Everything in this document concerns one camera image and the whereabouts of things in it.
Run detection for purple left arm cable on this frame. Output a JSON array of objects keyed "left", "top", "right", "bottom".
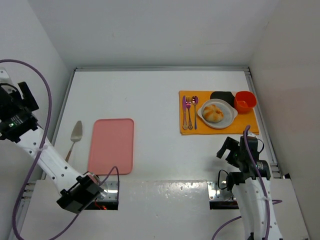
[{"left": 0, "top": 59, "right": 120, "bottom": 240}]

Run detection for orange placemat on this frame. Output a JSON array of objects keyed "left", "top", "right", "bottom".
[{"left": 179, "top": 90, "right": 259, "bottom": 135}]

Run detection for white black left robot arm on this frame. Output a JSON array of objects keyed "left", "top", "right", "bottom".
[{"left": 0, "top": 82, "right": 104, "bottom": 214}]

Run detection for metal base plate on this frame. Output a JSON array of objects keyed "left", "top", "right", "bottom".
[
  {"left": 95, "top": 180, "right": 119, "bottom": 202},
  {"left": 207, "top": 180, "right": 236, "bottom": 202}
]

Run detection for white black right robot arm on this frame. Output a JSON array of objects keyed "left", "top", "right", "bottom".
[{"left": 216, "top": 136, "right": 283, "bottom": 240}]

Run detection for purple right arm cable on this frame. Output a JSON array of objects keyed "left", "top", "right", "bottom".
[{"left": 212, "top": 124, "right": 283, "bottom": 240}]

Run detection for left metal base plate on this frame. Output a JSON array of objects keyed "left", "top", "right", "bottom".
[{"left": 95, "top": 180, "right": 119, "bottom": 202}]

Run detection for clear round plate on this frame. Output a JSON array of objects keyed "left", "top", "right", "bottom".
[{"left": 197, "top": 98, "right": 238, "bottom": 130}]

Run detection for round yellow orange bread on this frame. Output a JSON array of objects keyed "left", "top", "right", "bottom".
[{"left": 202, "top": 104, "right": 224, "bottom": 123}]

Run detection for black round coaster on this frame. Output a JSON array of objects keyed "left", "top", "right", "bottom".
[{"left": 209, "top": 91, "right": 235, "bottom": 107}]

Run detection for metal spatula wooden handle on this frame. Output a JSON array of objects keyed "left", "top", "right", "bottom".
[{"left": 65, "top": 120, "right": 83, "bottom": 162}]

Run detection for orange plastic cup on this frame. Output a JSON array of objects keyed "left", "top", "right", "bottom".
[{"left": 234, "top": 91, "right": 257, "bottom": 114}]

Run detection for pink plastic tray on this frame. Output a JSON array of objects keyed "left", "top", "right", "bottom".
[{"left": 87, "top": 118, "right": 135, "bottom": 176}]

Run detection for purple metallic fork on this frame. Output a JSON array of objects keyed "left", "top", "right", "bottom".
[{"left": 185, "top": 96, "right": 193, "bottom": 130}]

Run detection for purple metallic spoon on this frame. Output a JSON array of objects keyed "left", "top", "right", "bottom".
[{"left": 192, "top": 95, "right": 199, "bottom": 130}]

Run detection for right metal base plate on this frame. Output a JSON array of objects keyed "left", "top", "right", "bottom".
[{"left": 207, "top": 180, "right": 236, "bottom": 202}]

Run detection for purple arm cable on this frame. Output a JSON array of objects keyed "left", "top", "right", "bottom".
[
  {"left": 212, "top": 124, "right": 283, "bottom": 240},
  {"left": 0, "top": 59, "right": 120, "bottom": 240}
]

